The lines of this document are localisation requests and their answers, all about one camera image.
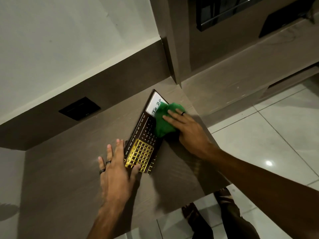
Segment person's right forearm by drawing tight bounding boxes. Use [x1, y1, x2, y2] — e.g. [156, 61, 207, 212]
[204, 146, 319, 239]

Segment dark brown calendar board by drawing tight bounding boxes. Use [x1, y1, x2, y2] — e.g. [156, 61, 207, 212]
[124, 89, 170, 175]

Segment person's left forearm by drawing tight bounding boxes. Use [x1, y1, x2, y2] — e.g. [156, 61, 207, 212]
[87, 201, 131, 239]

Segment black framed glass panel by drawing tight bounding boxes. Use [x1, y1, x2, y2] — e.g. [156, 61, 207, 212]
[195, 0, 268, 32]

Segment person's leg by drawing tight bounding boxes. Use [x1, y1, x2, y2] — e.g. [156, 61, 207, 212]
[181, 202, 214, 239]
[213, 187, 261, 239]

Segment person's right hand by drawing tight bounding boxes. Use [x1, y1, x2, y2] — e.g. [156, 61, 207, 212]
[162, 109, 218, 160]

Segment person's left hand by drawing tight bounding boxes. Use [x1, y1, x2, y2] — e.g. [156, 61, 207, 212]
[98, 139, 141, 207]

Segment black wall socket plate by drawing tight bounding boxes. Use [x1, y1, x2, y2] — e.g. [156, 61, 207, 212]
[58, 97, 102, 121]

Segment person's right leg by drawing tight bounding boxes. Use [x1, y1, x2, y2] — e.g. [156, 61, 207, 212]
[213, 187, 261, 239]

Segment brown wooden divider panel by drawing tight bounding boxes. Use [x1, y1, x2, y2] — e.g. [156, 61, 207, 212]
[149, 0, 183, 85]

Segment green cleaning cloth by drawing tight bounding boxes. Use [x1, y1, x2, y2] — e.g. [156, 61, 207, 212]
[154, 102, 186, 139]

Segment person's left leg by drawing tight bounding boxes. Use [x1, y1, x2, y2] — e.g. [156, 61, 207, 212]
[181, 202, 214, 239]

